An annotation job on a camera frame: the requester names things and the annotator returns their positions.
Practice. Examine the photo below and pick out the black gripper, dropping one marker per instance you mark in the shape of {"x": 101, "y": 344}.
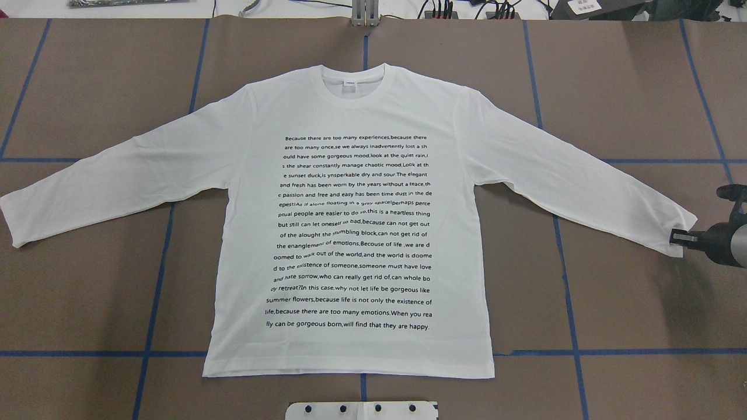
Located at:
{"x": 713, "y": 240}

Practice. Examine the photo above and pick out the aluminium frame post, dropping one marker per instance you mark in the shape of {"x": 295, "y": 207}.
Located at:
{"x": 365, "y": 13}

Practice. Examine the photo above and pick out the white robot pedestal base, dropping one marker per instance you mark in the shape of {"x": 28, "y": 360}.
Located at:
{"x": 363, "y": 410}

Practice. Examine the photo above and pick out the white long-sleeve printed shirt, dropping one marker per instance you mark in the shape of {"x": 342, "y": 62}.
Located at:
{"x": 352, "y": 239}

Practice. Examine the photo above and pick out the black box white label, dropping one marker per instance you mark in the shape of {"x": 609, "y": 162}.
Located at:
{"x": 597, "y": 10}

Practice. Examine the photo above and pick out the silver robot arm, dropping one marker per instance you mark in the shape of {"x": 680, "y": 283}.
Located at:
{"x": 737, "y": 194}

